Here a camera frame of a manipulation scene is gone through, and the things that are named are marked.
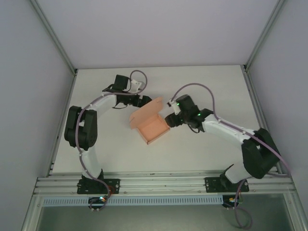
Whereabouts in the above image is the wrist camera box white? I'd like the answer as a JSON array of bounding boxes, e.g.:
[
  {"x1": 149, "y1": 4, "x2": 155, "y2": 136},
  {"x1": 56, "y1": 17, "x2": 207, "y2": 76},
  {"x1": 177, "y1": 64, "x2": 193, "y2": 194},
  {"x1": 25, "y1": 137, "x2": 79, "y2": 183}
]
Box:
[
  {"x1": 167, "y1": 98, "x2": 181, "y2": 115},
  {"x1": 131, "y1": 79, "x2": 145, "y2": 92}
]

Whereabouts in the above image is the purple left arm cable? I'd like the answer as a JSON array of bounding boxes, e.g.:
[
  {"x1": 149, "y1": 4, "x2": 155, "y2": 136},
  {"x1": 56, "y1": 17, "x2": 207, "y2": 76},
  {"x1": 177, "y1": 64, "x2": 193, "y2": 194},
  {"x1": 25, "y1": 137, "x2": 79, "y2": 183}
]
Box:
[{"x1": 76, "y1": 69, "x2": 148, "y2": 213}]

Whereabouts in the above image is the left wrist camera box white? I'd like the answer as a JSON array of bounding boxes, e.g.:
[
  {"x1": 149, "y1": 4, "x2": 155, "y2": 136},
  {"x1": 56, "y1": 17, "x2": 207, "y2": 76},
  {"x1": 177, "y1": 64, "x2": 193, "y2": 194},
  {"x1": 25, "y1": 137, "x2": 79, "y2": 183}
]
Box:
[{"x1": 131, "y1": 79, "x2": 145, "y2": 92}]

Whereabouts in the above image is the aluminium frame post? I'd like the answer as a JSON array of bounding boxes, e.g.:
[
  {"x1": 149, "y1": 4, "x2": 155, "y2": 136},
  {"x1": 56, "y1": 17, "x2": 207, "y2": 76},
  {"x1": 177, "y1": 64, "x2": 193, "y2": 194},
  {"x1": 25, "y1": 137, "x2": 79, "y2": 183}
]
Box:
[
  {"x1": 242, "y1": 0, "x2": 286, "y2": 73},
  {"x1": 30, "y1": 0, "x2": 78, "y2": 76}
]

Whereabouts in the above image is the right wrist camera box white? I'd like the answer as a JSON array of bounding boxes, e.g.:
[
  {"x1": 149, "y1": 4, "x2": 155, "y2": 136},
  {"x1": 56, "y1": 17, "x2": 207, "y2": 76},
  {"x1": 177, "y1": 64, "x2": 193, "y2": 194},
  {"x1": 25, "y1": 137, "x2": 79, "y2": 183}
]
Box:
[{"x1": 167, "y1": 98, "x2": 181, "y2": 115}]

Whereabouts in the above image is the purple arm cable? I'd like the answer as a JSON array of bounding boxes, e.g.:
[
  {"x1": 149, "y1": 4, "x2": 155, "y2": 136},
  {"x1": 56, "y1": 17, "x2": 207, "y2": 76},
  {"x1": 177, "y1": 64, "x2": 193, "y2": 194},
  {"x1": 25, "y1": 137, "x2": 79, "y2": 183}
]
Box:
[
  {"x1": 170, "y1": 82, "x2": 292, "y2": 228},
  {"x1": 76, "y1": 69, "x2": 148, "y2": 213}
]

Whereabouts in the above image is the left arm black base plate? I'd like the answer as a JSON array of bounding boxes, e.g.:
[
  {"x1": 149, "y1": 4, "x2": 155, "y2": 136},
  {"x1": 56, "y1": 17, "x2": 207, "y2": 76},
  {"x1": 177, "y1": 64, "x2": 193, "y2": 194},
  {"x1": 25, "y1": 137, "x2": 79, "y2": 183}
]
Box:
[{"x1": 77, "y1": 178, "x2": 121, "y2": 194}]

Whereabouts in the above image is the light blue slotted cable duct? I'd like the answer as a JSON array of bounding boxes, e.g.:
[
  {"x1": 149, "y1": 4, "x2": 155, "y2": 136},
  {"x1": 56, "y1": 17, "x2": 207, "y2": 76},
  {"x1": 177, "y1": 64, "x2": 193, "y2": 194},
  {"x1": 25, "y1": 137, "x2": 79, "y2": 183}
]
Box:
[{"x1": 42, "y1": 194, "x2": 223, "y2": 207}]

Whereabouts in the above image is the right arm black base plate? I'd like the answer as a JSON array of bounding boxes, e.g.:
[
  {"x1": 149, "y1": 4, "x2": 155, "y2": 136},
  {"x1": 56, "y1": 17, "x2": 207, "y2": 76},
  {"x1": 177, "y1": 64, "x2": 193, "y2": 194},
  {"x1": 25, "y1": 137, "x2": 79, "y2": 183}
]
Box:
[{"x1": 204, "y1": 177, "x2": 249, "y2": 193}]

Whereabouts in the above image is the aluminium table side rail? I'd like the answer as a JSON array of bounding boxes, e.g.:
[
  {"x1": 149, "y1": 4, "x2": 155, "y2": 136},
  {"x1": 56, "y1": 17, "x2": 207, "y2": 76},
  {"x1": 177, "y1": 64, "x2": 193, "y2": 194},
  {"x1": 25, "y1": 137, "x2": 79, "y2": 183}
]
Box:
[
  {"x1": 240, "y1": 64, "x2": 283, "y2": 174},
  {"x1": 47, "y1": 69, "x2": 78, "y2": 176}
]

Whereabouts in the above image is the aluminium mounting rail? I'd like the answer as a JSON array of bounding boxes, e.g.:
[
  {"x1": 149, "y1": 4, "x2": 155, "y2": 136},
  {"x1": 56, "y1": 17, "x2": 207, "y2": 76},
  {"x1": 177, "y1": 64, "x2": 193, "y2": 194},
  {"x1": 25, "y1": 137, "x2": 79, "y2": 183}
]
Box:
[{"x1": 33, "y1": 170, "x2": 296, "y2": 196}]

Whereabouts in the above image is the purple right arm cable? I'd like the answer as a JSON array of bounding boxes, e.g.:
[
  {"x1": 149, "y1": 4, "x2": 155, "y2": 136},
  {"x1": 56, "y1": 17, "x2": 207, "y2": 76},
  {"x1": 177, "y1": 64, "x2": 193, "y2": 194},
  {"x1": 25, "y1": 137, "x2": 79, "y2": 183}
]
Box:
[{"x1": 170, "y1": 82, "x2": 292, "y2": 228}]

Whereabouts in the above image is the pink cardboard box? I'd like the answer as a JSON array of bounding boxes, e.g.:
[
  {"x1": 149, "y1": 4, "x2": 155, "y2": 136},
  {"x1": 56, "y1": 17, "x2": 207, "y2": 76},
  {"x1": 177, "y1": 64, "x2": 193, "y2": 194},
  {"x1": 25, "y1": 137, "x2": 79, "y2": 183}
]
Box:
[{"x1": 128, "y1": 96, "x2": 171, "y2": 145}]

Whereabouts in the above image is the aluminium lower frame bar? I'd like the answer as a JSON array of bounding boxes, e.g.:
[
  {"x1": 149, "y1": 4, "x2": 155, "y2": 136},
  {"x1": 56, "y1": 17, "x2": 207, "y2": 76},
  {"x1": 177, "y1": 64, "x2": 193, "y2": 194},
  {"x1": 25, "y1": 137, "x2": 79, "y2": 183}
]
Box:
[
  {"x1": 20, "y1": 194, "x2": 45, "y2": 231},
  {"x1": 283, "y1": 192, "x2": 308, "y2": 231}
]

